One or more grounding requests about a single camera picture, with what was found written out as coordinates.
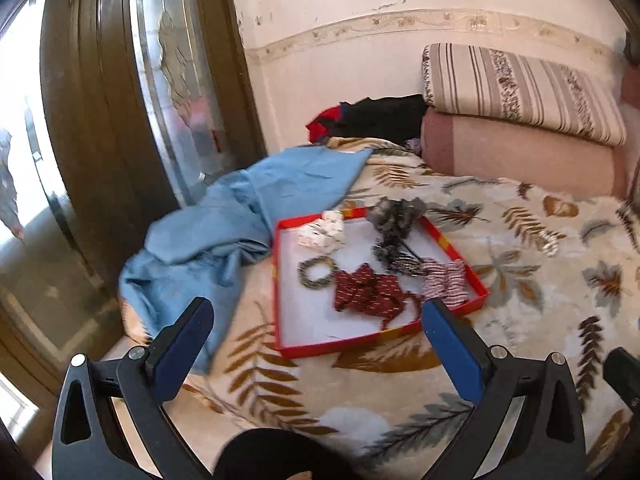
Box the person's knee in black trousers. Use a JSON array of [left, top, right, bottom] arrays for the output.
[[215, 427, 361, 480]]

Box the dark red patterned bow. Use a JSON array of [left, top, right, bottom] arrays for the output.
[[332, 262, 426, 331]]

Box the wooden door with frosted glass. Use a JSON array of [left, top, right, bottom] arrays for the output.
[[0, 0, 266, 411]]

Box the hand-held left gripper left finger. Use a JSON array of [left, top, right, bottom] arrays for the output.
[[52, 296, 216, 480]]

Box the pink cushion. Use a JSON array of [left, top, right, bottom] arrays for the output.
[[620, 65, 640, 106]]

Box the leaf printed blanket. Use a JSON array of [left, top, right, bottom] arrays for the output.
[[95, 137, 640, 480]]

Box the red shallow box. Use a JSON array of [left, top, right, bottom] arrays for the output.
[[272, 206, 492, 359]]

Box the green braided hair tie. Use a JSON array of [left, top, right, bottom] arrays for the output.
[[298, 256, 333, 291]]

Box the white scrunchie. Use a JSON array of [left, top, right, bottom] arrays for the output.
[[298, 210, 346, 251]]

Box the blue cloth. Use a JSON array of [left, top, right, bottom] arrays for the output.
[[118, 147, 375, 375]]

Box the black patterned hair tie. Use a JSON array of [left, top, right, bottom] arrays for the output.
[[371, 240, 426, 277]]

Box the black box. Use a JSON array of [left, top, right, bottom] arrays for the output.
[[602, 347, 640, 413]]

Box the grey lace scrunchie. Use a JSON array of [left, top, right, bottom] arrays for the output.
[[367, 196, 426, 241]]

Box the striped floral cushion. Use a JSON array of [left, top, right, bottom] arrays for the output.
[[421, 42, 628, 147]]

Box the black and red clothing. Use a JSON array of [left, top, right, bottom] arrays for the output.
[[306, 94, 428, 145]]

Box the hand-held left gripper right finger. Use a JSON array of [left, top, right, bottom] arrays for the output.
[[420, 297, 588, 480]]

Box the pink bolster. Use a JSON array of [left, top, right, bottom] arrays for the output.
[[420, 107, 628, 198]]

